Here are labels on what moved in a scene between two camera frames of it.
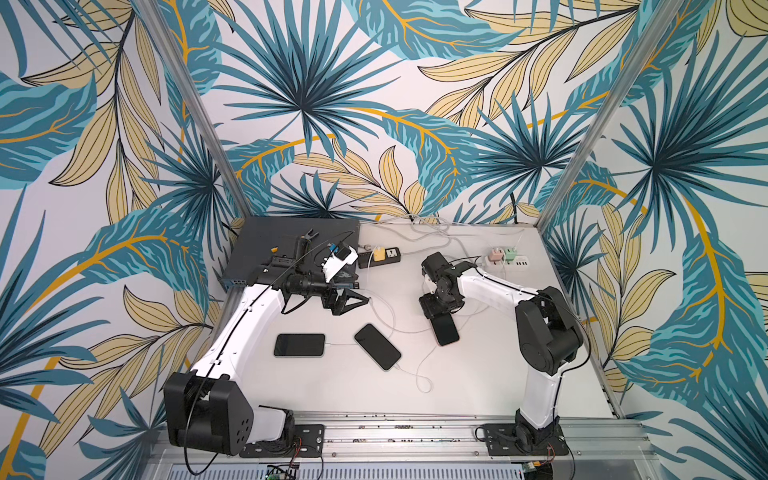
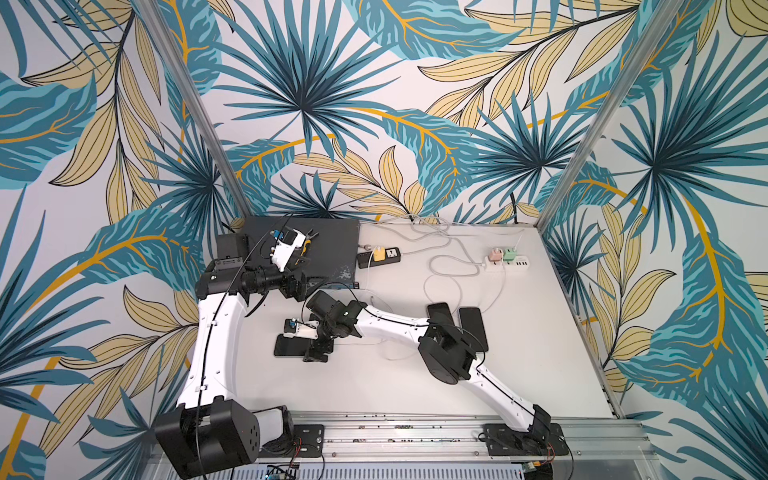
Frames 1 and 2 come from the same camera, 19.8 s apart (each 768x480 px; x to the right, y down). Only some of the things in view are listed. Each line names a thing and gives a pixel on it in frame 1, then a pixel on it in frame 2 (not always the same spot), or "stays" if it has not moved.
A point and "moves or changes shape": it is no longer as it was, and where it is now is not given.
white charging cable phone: x=387 y=336 → x=383 y=351
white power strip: x=505 y=265 stays
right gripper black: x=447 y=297 → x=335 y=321
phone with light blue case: x=382 y=351 → x=472 y=323
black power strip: x=392 y=255 stays
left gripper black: x=340 y=306 → x=289 y=290
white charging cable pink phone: x=385 y=305 moves or changes shape
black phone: x=299 y=344 stays
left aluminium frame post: x=193 y=108 stays
